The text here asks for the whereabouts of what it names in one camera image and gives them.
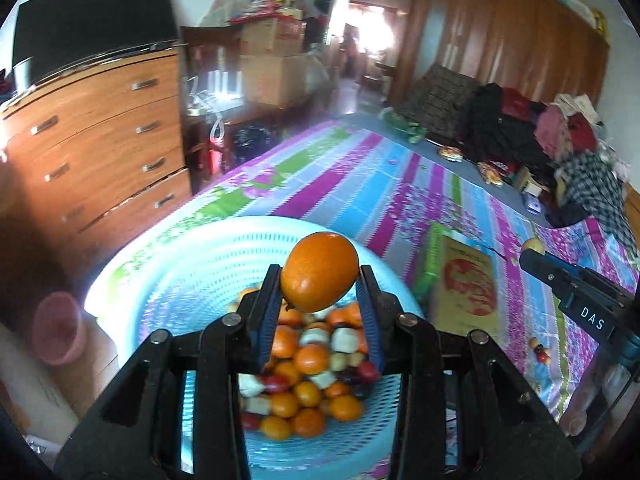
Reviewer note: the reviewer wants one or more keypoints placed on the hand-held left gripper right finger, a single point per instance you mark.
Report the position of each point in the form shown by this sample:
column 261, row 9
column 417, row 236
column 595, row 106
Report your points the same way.
column 369, row 321

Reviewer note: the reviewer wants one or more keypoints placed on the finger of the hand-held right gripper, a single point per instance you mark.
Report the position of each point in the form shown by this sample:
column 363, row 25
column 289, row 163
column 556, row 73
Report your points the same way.
column 555, row 269

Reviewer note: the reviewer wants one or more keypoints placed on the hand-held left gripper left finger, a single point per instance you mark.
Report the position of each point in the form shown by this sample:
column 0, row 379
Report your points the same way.
column 267, row 321

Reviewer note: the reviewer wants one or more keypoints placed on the small yellow pear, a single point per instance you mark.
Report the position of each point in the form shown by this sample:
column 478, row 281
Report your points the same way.
column 533, row 245

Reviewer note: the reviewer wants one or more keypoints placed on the large orange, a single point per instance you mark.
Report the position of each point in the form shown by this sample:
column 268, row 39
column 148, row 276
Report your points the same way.
column 320, row 271

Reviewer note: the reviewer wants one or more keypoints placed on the light blue plastic colander basket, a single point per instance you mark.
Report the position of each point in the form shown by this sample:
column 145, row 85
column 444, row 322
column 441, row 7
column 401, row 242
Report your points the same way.
column 165, row 280

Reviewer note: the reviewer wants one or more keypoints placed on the person's right hand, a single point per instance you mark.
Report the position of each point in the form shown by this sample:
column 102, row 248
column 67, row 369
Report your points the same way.
column 595, row 395

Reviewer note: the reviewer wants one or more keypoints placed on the pile of tangerines and apples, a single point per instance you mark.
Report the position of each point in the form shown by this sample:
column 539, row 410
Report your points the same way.
column 310, row 360

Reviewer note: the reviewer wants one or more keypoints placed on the small red jujube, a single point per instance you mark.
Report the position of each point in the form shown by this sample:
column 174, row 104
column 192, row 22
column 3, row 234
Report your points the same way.
column 544, row 357

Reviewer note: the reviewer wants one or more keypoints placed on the small orange kumquat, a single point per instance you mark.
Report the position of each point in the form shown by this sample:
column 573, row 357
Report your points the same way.
column 535, row 344

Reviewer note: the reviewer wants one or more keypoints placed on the small white box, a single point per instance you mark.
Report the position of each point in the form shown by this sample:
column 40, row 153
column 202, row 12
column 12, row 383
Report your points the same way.
column 532, row 187

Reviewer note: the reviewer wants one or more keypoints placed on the green and brown cardboard box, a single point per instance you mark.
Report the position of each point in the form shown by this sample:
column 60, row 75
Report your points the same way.
column 467, row 280

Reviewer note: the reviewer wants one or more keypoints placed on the black white plaid shirt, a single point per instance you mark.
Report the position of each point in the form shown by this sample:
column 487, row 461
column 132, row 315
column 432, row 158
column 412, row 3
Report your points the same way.
column 595, row 180

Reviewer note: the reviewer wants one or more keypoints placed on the yellow red snack packet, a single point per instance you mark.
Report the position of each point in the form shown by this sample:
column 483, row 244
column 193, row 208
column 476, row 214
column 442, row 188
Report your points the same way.
column 492, row 172
column 449, row 153

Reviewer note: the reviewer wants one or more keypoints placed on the red and pink clothes heap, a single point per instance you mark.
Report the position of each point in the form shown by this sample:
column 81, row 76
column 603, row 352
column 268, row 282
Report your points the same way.
column 560, row 127

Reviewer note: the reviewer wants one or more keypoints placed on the black clothes heap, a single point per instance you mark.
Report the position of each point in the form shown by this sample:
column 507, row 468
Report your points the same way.
column 500, row 125

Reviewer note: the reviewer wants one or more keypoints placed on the green leafy cloth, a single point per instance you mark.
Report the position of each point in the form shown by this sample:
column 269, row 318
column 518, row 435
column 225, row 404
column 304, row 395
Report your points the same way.
column 407, row 127

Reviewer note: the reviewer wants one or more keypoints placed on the dark patterned folded blanket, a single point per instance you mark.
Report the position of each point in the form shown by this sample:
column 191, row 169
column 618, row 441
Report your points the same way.
column 440, row 97

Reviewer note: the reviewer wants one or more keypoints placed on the pink plastic basin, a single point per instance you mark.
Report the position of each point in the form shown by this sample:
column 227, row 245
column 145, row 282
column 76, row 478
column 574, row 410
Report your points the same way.
column 57, row 327

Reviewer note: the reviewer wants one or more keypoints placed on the dark wood glass cabinet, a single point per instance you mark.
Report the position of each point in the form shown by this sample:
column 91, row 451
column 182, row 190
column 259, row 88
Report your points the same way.
column 205, row 110

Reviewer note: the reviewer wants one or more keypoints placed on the white flat box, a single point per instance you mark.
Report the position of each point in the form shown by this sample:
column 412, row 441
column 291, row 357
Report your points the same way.
column 35, row 390

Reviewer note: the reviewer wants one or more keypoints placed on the wooden wardrobe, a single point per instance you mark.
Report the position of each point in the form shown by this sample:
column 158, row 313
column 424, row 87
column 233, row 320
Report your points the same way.
column 490, row 35

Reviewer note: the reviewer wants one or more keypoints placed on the large brown cardboard box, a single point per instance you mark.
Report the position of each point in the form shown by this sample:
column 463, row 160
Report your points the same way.
column 275, row 77

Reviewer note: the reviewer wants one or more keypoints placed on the wooden chest of drawers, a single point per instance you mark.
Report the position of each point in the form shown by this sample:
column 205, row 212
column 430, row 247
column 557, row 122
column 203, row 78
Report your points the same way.
column 100, row 130

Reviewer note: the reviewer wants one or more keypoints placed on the small brown cardboard box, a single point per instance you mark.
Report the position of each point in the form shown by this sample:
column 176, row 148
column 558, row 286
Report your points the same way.
column 272, row 35

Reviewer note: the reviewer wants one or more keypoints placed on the pile of red packets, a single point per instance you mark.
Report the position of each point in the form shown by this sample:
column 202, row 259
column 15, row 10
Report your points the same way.
column 265, row 5

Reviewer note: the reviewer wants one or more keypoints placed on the black flat television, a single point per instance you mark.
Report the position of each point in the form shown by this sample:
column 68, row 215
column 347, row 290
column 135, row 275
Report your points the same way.
column 95, row 15

